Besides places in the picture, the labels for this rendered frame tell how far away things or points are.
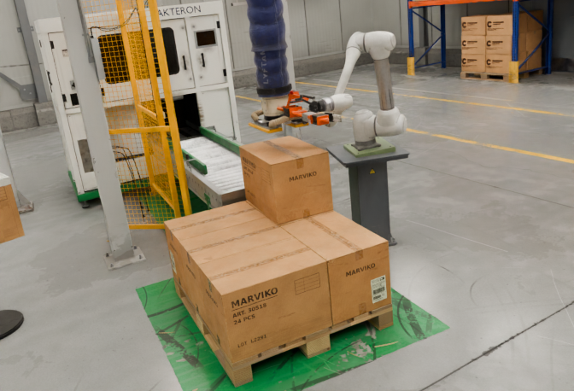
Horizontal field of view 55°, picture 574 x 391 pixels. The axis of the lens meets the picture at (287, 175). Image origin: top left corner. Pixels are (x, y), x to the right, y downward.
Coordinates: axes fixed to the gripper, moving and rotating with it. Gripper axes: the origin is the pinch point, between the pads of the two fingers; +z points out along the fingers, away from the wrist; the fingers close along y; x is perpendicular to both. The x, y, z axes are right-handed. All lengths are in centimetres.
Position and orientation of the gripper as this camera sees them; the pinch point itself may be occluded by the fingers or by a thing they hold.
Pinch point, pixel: (294, 111)
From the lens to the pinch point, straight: 339.2
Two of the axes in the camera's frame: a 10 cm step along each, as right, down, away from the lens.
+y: 1.0, 9.5, 3.0
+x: -4.4, -2.3, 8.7
